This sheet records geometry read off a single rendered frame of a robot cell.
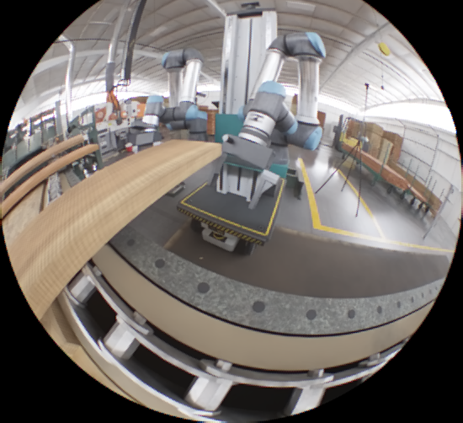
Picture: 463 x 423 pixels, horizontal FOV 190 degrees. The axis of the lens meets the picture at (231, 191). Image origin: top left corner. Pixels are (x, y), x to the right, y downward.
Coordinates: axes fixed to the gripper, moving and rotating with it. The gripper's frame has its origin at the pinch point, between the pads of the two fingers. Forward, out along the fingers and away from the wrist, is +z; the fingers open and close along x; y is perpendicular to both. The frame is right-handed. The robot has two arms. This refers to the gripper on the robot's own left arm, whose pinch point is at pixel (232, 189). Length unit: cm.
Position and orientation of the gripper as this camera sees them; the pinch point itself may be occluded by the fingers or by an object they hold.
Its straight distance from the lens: 37.3
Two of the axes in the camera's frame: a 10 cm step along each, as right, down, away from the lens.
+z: -3.7, 9.0, 2.4
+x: 8.2, 4.4, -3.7
